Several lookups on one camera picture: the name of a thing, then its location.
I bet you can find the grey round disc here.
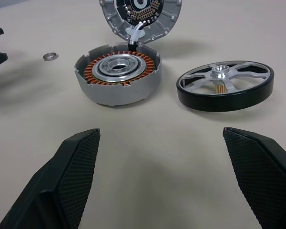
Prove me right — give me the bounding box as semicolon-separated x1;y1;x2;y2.
99;0;183;45

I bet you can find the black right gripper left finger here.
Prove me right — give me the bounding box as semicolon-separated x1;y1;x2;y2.
0;128;101;229

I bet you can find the grey motor stator housing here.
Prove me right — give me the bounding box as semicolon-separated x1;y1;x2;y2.
73;42;163;107

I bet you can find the black rimmed silver rotor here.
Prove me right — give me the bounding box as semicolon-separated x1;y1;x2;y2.
176;59;275;113

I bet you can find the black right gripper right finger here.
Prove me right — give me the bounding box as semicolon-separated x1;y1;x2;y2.
222;127;286;229

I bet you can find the small metal ring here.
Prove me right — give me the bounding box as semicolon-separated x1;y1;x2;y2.
42;52;60;62

